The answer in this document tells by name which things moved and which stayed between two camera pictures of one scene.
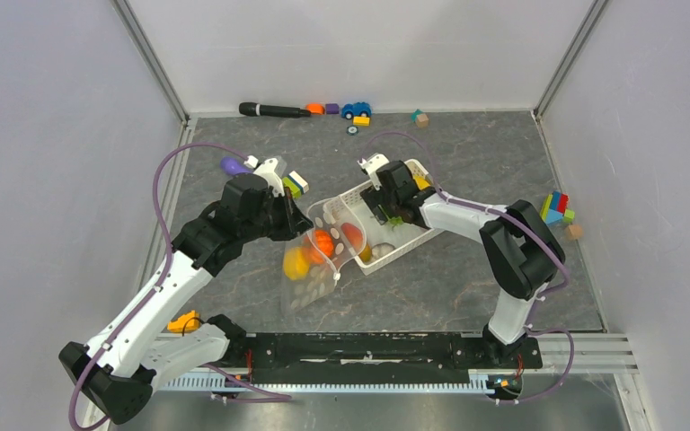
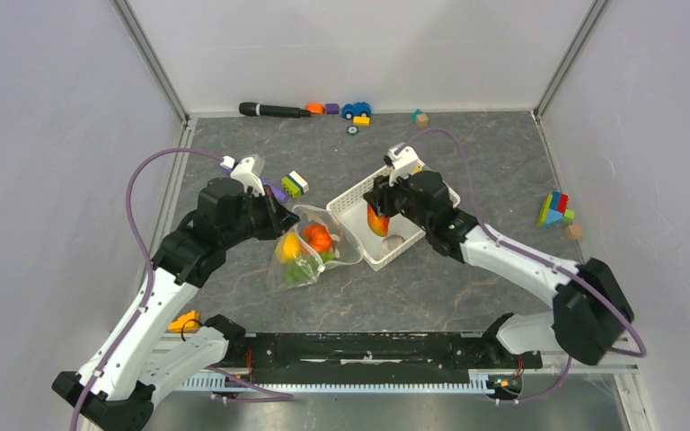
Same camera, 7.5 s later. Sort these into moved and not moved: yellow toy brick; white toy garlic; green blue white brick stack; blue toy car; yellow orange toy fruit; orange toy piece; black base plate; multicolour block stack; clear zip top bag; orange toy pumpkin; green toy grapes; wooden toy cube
Moved: yellow orange toy fruit; clear zip top bag; green toy grapes; white toy garlic
Not moved: orange toy pumpkin; orange toy piece; green blue white brick stack; black base plate; blue toy car; wooden toy cube; multicolour block stack; yellow toy brick
